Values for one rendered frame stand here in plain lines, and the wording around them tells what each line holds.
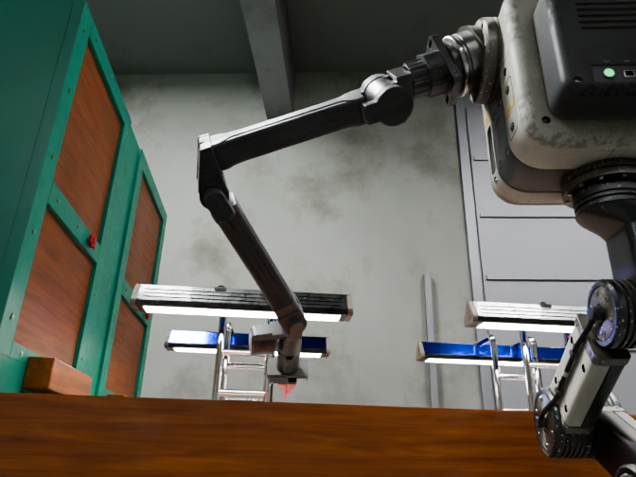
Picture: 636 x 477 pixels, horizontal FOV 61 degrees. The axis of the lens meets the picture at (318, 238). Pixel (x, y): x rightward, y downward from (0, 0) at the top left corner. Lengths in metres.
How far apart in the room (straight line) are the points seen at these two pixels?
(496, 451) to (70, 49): 1.40
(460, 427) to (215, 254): 2.79
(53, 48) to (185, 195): 2.56
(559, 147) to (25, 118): 1.19
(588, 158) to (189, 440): 0.91
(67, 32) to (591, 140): 1.28
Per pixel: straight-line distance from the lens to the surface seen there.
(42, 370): 1.41
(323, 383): 3.46
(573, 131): 0.95
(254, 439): 1.18
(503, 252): 3.78
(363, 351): 3.50
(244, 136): 1.04
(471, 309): 1.65
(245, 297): 1.55
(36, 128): 1.48
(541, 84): 0.99
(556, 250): 3.90
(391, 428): 1.21
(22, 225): 1.36
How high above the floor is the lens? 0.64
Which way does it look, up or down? 23 degrees up
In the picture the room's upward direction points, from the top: 1 degrees clockwise
